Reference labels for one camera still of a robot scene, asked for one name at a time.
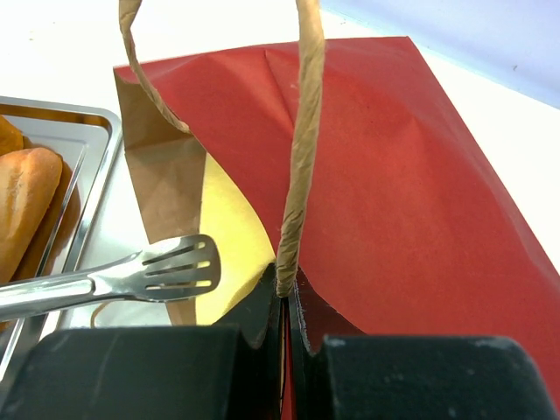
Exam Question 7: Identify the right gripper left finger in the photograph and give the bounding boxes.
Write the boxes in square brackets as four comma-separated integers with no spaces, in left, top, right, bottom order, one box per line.
[1,266,284,419]

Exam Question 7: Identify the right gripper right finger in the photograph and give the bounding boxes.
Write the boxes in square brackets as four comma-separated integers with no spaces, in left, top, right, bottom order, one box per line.
[289,271,559,419]

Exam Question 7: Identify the metal tongs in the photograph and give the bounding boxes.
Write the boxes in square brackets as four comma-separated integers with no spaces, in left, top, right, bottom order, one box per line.
[1,234,221,322]

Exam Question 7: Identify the red paper bag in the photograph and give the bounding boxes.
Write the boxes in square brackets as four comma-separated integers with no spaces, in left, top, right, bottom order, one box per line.
[112,0,560,420]

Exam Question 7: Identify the long bread loaf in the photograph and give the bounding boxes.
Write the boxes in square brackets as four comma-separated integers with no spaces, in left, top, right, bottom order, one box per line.
[1,147,63,284]

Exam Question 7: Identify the round flower bread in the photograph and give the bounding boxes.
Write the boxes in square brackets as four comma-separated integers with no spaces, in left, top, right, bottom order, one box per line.
[0,115,24,156]

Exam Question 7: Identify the yellow triangular sandwich bread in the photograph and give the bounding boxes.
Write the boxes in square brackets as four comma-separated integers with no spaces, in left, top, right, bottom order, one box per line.
[195,155,274,326]

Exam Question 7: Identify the metal tray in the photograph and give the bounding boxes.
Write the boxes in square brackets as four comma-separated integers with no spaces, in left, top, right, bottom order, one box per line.
[0,95,123,377]

